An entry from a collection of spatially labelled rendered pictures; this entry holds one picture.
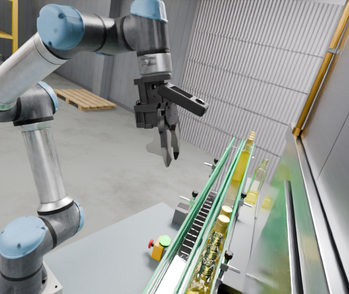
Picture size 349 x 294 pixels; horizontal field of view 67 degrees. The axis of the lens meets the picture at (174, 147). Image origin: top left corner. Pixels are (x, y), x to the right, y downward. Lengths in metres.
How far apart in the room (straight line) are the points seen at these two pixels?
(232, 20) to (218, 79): 0.86
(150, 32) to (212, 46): 3.87
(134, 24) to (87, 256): 0.89
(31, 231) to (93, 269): 0.34
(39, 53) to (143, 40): 0.21
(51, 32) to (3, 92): 0.25
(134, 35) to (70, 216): 0.62
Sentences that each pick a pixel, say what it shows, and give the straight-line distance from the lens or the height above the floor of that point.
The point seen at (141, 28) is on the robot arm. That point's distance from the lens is 0.61.
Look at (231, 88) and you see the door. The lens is 4.22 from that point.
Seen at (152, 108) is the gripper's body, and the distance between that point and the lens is 0.60.
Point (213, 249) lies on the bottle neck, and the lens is 0.75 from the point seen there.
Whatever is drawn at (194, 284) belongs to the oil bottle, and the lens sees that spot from 0.72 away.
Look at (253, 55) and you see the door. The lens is 4.11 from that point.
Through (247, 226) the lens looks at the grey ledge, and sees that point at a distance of 1.35.
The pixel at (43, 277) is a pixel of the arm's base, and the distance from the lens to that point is 1.05.
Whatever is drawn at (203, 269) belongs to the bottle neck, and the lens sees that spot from 0.69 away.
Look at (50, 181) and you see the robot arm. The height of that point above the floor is 1.11.
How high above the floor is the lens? 1.61
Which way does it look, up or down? 22 degrees down
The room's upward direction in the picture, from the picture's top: 14 degrees clockwise
